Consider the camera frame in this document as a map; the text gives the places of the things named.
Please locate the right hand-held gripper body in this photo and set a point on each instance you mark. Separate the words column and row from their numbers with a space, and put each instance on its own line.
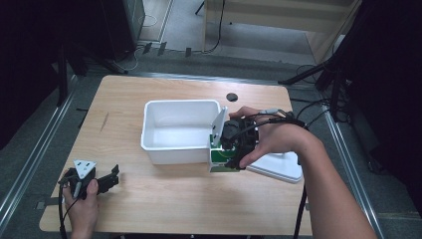
column 237, row 137

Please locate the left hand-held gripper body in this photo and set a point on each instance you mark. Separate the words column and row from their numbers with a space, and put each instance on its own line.
column 84, row 168

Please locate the green and white carton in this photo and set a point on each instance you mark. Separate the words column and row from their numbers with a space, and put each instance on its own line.
column 219, row 157

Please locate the white plastic storage box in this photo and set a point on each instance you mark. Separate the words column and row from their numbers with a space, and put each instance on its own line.
column 179, row 139

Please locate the person's left hand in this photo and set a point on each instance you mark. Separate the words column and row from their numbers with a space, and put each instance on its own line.
column 83, row 212

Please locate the person's right hand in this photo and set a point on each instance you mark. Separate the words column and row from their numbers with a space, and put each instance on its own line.
column 282, row 137

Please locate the black metal stand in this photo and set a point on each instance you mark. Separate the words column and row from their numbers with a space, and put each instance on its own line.
column 62, row 76

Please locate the black tape strip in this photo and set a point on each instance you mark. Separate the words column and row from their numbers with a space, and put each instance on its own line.
column 147, row 48
column 188, row 52
column 162, row 48

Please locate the black tripod stand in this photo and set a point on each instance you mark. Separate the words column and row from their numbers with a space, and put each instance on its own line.
column 335, row 89

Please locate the dark curtain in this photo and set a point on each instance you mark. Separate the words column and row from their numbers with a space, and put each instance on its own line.
column 23, row 66
column 391, row 83

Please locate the light wooden furniture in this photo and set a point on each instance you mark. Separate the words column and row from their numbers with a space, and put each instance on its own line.
column 282, row 15

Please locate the dark cabinet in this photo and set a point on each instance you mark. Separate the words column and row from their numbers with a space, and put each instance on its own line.
column 127, row 23

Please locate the metal floor rail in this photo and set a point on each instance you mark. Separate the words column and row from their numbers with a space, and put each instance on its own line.
column 31, row 159
column 351, row 169
column 205, row 78

